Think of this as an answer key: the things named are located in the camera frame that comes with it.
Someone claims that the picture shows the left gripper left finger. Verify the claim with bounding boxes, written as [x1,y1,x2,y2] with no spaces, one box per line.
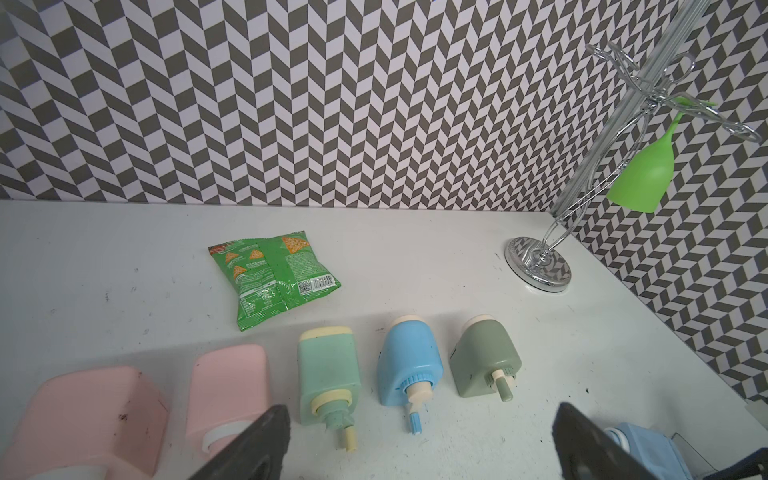
[190,404,291,480]

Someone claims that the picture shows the grey transparent tray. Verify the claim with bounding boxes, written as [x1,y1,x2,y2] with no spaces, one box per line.
[671,432,718,480]

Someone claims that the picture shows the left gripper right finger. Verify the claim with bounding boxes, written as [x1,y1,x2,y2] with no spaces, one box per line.
[552,402,654,480]

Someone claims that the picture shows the green plastic wine glass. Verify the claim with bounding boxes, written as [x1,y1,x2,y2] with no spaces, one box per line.
[606,111,684,213]

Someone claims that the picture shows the light blue pencil sharpener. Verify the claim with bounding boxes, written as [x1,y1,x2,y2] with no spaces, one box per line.
[604,423,693,480]

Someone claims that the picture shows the metal wire glass rack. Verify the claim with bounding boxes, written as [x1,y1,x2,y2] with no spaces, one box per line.
[504,42,763,293]

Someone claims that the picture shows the sage green pencil sharpener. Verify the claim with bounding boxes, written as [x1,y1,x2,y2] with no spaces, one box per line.
[449,314,522,402]

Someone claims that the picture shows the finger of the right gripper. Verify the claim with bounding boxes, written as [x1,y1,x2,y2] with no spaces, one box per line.
[704,447,768,480]

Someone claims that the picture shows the green snack bag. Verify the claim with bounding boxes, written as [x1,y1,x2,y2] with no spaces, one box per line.
[208,231,341,331]

